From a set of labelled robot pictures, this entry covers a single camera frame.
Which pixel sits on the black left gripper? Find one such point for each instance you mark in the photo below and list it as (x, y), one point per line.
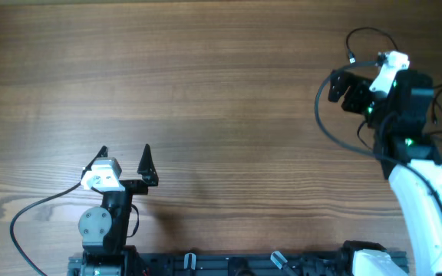
(144, 168)

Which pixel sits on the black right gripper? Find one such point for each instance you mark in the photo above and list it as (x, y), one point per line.
(358, 87)

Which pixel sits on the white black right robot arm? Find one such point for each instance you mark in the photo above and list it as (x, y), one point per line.
(409, 157)

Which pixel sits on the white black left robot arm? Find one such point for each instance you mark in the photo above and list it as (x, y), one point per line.
(104, 229)

